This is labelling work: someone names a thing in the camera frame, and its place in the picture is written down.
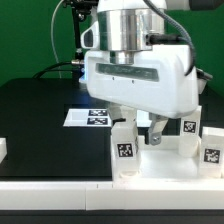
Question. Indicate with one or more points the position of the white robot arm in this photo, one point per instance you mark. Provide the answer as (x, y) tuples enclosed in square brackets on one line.
[(130, 26)]

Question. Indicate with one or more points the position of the white left barrier piece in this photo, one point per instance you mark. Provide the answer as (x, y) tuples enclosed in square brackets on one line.
[(3, 149)]

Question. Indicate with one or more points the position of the white front barrier wall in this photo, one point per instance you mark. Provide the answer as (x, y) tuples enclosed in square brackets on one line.
[(141, 195)]

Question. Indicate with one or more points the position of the white marker sheet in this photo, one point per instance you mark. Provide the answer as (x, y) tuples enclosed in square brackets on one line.
[(87, 118)]

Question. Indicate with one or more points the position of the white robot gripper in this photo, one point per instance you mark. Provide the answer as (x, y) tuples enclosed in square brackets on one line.
[(156, 82)]

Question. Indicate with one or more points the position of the white square tabletop tray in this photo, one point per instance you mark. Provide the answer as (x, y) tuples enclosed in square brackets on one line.
[(163, 161)]

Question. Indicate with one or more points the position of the black camera stand pole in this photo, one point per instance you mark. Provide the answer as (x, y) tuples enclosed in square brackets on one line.
[(80, 9)]

